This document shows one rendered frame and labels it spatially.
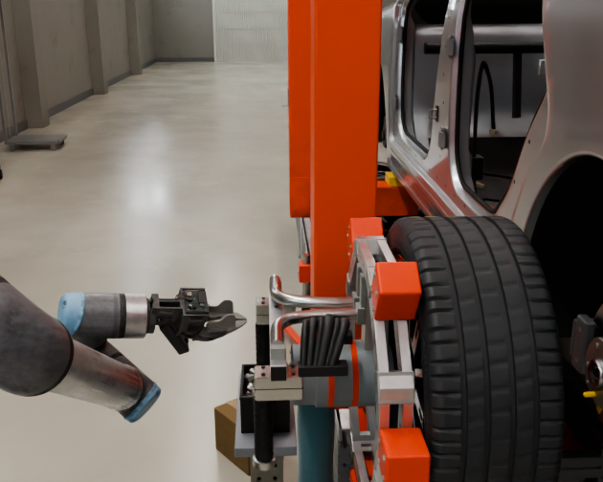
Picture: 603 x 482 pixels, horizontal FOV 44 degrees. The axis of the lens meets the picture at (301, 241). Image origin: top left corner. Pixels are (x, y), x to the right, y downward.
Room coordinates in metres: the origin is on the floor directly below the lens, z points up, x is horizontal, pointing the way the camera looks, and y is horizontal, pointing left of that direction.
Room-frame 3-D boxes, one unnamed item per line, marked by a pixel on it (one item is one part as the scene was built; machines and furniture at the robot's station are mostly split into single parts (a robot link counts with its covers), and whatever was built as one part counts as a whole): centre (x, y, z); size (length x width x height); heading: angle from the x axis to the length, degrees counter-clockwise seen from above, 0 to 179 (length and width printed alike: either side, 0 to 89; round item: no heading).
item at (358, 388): (1.41, -0.08, 0.85); 0.21 x 0.14 x 0.14; 93
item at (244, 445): (1.95, 0.11, 0.44); 0.43 x 0.17 x 0.03; 3
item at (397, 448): (1.10, -0.17, 0.85); 0.09 x 0.08 x 0.07; 3
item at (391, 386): (1.41, -0.15, 0.85); 0.54 x 0.07 x 0.54; 3
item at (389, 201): (3.84, -0.36, 0.69); 0.52 x 0.17 x 0.35; 93
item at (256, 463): (1.23, 0.07, 0.83); 0.04 x 0.04 x 0.16
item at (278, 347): (1.31, -0.04, 1.03); 0.19 x 0.18 x 0.11; 93
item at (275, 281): (1.51, -0.03, 1.03); 0.19 x 0.18 x 0.11; 93
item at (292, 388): (1.23, 0.04, 0.93); 0.09 x 0.05 x 0.05; 93
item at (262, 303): (1.57, 0.06, 0.93); 0.09 x 0.05 x 0.05; 93
